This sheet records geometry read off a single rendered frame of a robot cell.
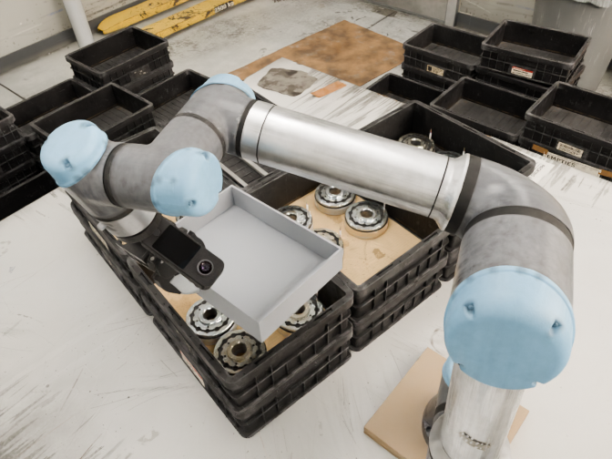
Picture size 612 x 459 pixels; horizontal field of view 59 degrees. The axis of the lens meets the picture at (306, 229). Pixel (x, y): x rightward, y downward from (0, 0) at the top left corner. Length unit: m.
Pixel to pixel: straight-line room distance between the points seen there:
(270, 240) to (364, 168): 0.40
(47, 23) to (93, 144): 3.85
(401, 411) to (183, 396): 0.46
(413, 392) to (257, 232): 0.47
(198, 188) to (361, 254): 0.73
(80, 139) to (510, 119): 2.16
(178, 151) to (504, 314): 0.36
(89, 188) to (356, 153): 0.30
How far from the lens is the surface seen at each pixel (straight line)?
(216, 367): 0.99
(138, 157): 0.62
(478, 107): 2.64
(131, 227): 0.72
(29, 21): 4.41
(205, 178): 0.60
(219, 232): 1.03
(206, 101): 0.68
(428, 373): 1.21
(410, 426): 1.15
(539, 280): 0.55
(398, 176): 0.64
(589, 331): 1.41
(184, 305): 1.22
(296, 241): 0.99
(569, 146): 2.24
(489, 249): 0.57
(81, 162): 0.64
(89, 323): 1.44
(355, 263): 1.25
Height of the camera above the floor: 1.76
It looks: 45 degrees down
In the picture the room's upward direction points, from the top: 4 degrees counter-clockwise
